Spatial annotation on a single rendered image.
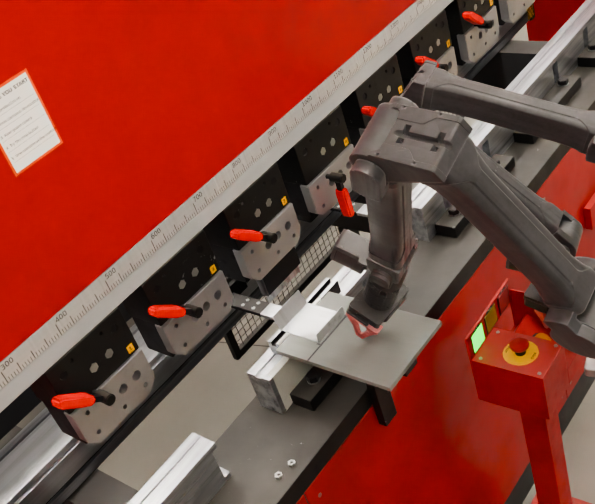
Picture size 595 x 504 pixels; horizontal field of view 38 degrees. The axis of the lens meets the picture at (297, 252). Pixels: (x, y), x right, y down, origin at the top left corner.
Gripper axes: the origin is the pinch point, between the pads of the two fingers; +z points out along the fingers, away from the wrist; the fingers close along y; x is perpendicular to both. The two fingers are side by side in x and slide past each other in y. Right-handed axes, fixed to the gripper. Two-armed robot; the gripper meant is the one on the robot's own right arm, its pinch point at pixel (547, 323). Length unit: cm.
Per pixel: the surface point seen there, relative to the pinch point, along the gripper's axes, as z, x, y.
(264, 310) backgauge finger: -11, 34, 47
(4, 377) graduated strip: -50, 89, 48
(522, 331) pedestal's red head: 4.9, 0.4, 4.8
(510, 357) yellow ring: 0.5, 11.7, 3.0
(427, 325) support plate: -19.2, 28.0, 14.2
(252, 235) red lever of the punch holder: -43, 43, 40
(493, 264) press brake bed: 3.3, -13.6, 18.0
